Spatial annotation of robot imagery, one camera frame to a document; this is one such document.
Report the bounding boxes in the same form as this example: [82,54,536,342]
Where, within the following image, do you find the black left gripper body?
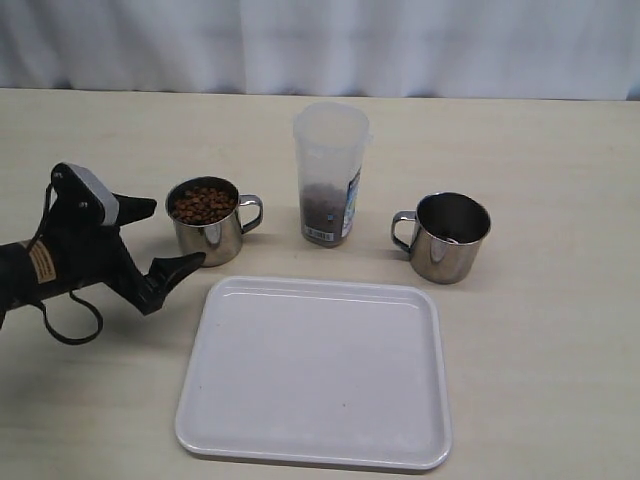
[29,180,143,305]

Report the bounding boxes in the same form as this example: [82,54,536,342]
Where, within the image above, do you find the steel mug with kibble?
[390,192,492,285]
[165,176,264,267]

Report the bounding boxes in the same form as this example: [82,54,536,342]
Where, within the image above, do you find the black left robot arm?
[1,163,205,315]

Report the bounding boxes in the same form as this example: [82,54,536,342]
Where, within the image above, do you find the white rectangular tray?
[175,276,453,472]

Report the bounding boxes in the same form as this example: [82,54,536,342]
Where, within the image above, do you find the clear plastic tall container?
[293,101,371,248]

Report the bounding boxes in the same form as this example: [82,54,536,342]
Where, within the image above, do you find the white backdrop curtain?
[1,1,639,100]

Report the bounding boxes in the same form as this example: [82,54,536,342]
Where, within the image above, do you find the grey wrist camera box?
[51,162,119,226]

